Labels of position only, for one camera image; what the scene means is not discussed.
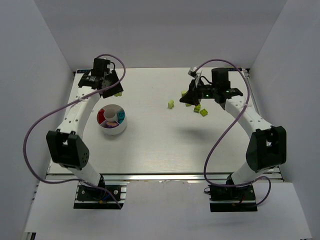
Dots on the blue corner label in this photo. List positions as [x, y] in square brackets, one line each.
[83, 71]
[233, 69]

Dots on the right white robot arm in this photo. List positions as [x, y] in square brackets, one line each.
[267, 147]

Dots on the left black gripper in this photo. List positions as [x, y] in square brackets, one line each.
[110, 83]

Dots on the lime lego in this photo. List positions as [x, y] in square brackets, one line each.
[118, 94]

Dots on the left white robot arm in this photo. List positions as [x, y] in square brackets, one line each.
[65, 144]

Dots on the purple butterfly lego piece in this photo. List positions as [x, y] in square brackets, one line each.
[111, 124]

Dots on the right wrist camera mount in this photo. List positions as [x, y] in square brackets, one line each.
[195, 73]

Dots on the light green lego brick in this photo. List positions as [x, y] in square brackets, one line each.
[170, 104]

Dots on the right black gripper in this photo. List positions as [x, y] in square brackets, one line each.
[195, 92]

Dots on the teal square lego brick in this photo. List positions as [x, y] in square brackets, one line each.
[120, 116]

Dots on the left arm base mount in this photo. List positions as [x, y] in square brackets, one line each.
[88, 198]

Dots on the green lego two stud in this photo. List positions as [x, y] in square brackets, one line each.
[197, 108]

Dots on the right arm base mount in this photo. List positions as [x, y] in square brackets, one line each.
[231, 199]

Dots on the red lego brick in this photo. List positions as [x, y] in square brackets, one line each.
[100, 116]

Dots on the right blue corner label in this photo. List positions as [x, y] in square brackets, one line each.
[233, 69]

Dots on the lime lego brick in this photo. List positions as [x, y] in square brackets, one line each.
[203, 112]

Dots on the white divided round container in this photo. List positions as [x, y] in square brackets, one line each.
[110, 114]

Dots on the left blue corner label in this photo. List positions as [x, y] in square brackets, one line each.
[83, 71]

